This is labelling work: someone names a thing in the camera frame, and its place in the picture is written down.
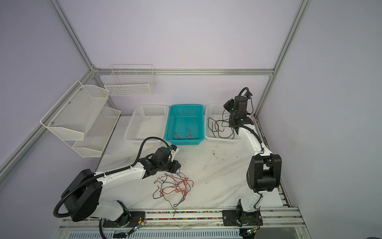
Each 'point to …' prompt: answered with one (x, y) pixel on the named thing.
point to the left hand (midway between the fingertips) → (178, 166)
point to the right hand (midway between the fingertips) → (228, 98)
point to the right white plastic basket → (228, 134)
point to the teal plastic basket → (185, 124)
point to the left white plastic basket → (144, 121)
